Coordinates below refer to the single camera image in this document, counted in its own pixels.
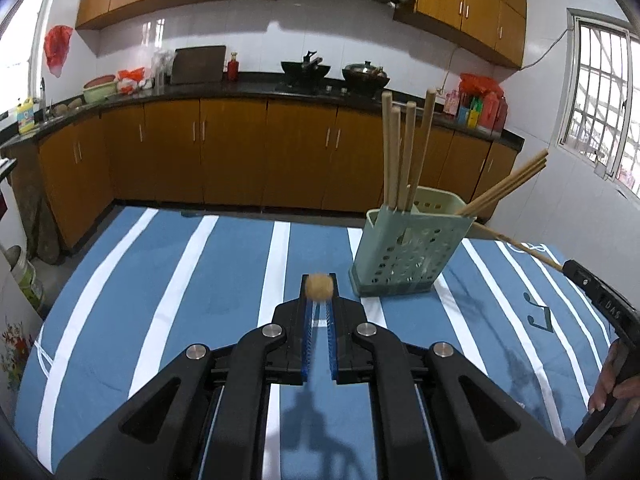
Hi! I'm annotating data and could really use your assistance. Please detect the blue white striped tablecloth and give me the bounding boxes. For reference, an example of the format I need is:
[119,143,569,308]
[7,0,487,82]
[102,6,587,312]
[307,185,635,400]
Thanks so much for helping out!
[12,205,621,480]

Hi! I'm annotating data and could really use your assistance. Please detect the barred window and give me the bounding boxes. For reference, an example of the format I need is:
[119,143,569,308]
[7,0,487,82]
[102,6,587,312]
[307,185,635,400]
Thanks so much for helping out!
[557,7,640,196]

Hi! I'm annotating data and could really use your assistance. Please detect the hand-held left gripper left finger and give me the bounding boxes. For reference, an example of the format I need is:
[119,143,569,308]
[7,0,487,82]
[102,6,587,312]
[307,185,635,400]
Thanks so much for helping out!
[55,274,315,480]

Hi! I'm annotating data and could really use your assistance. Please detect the clear glass containers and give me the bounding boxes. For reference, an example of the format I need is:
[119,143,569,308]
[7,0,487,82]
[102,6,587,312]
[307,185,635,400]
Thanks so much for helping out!
[151,50,176,86]

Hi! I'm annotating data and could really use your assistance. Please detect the red white plastic bag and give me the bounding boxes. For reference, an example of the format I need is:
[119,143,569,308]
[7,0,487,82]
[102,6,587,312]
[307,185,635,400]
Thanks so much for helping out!
[116,67,152,95]

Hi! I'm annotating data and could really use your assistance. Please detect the yellow detergent bottle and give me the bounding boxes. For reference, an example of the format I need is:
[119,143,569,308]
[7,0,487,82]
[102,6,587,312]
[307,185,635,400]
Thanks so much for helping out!
[17,97,37,134]

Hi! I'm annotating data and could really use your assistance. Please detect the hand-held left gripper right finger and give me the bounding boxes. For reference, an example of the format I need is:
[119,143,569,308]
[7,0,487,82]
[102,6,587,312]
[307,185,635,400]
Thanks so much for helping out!
[326,274,586,480]

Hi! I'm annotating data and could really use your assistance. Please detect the black kitchen countertop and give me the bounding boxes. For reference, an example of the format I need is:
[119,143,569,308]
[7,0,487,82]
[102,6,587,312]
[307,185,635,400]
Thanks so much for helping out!
[0,77,526,151]

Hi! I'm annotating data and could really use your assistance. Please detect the dark cutting board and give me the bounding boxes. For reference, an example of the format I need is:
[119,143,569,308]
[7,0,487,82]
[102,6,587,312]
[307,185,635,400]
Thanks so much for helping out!
[171,45,227,85]

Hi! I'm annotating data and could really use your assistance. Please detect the wooden base cabinets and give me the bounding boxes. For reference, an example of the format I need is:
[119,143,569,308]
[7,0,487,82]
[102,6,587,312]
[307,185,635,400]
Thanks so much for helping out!
[2,95,518,261]

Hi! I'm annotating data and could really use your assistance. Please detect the white floral appliance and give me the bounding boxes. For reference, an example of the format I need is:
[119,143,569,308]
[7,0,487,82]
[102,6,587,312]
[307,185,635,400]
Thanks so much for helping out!
[0,240,46,406]

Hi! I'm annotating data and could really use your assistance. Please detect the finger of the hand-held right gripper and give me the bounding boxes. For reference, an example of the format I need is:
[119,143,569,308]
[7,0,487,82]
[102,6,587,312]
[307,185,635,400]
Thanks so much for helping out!
[561,258,640,341]

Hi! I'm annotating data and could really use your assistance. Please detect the green perforated chopstick holder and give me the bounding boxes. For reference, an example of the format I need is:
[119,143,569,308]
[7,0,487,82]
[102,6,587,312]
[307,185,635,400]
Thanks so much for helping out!
[348,186,478,298]

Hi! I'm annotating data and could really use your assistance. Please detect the person's right hand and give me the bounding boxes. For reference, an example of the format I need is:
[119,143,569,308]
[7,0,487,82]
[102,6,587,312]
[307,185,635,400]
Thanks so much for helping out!
[589,337,632,415]

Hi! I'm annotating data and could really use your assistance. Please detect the green plastic basin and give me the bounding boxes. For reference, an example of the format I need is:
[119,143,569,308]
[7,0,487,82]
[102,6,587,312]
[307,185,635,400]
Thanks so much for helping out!
[82,80,119,105]

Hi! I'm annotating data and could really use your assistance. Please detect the gas stove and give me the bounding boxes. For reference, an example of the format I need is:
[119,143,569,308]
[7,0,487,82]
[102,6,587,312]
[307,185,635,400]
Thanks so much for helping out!
[274,80,396,98]

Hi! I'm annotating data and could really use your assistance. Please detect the bright window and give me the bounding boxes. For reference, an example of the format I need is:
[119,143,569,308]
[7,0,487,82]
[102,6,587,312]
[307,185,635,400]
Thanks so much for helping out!
[0,0,58,116]

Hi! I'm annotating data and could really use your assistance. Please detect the colourful packets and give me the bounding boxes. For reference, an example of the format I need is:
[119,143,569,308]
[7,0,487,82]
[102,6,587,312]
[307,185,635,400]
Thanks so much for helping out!
[445,89,508,136]

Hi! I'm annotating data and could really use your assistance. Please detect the wok with lid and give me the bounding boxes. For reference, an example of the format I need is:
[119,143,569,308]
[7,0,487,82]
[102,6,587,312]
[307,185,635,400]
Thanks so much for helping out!
[341,60,391,92]

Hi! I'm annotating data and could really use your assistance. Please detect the black wok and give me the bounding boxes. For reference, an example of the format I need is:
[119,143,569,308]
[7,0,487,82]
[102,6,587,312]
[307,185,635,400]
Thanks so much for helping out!
[280,50,332,83]

